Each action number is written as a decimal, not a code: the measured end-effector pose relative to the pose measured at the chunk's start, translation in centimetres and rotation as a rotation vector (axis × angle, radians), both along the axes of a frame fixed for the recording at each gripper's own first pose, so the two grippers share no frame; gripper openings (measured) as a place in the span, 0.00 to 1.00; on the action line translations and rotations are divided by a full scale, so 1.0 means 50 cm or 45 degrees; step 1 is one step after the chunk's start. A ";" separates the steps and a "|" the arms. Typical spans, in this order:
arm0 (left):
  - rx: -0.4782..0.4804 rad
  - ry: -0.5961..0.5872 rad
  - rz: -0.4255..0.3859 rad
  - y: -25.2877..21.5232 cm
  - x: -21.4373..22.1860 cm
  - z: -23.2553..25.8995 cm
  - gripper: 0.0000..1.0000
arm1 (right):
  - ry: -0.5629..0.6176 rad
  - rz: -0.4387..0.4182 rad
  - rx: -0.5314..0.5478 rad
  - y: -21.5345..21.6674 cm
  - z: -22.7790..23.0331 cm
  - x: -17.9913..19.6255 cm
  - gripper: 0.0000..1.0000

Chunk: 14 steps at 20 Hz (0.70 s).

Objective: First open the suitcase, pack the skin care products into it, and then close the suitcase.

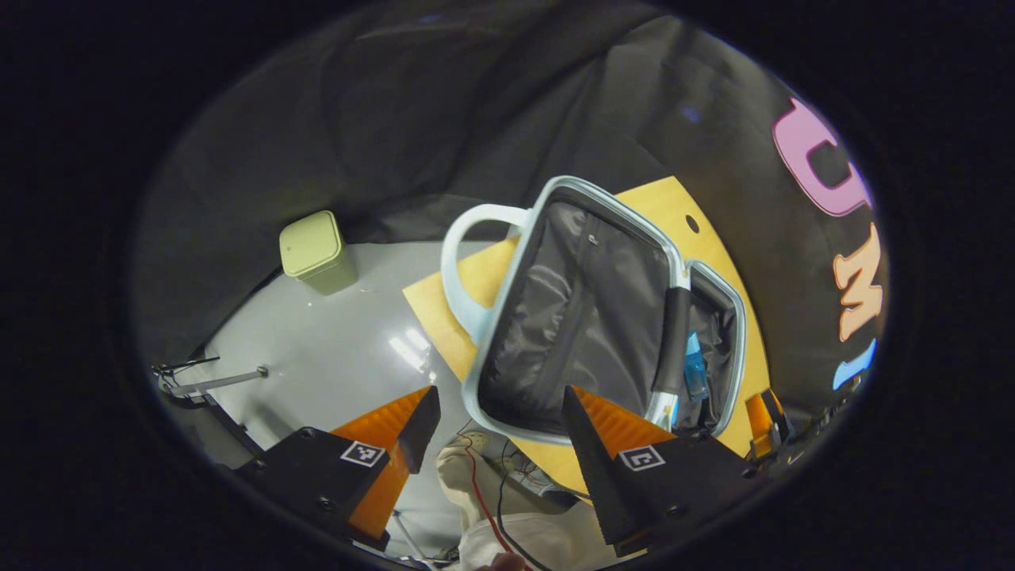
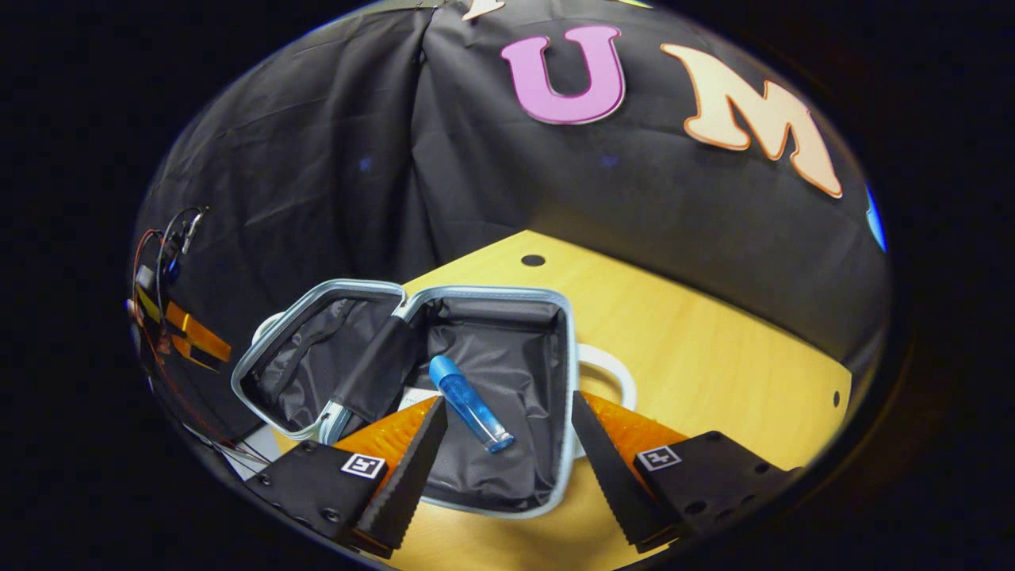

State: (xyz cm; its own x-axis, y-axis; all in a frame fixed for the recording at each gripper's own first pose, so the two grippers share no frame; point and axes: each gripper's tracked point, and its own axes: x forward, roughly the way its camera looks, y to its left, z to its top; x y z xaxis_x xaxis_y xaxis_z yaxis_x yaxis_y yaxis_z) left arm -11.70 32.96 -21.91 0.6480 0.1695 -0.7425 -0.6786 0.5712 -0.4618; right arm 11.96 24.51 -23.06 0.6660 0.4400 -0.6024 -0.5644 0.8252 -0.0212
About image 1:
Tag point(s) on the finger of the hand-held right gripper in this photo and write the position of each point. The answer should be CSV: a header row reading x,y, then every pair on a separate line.
x,y
761,420

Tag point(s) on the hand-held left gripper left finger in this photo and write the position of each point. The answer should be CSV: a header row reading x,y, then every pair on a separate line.
x,y
416,420

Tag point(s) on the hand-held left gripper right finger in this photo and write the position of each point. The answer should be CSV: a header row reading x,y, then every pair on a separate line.
x,y
595,468

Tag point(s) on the clear blue bottle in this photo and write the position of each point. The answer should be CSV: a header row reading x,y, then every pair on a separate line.
x,y
696,373

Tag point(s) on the blue squeeze tube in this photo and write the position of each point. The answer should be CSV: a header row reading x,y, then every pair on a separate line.
x,y
674,412

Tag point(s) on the pale blue suitcase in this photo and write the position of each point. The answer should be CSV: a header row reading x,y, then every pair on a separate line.
x,y
587,317

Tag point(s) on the pale green waste bin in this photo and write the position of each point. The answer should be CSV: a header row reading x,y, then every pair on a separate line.
x,y
317,250

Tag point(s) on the metal stand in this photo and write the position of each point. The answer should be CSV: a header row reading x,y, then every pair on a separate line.
x,y
218,382

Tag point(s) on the black backdrop cloth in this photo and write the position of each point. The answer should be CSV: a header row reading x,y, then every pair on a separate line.
x,y
396,119

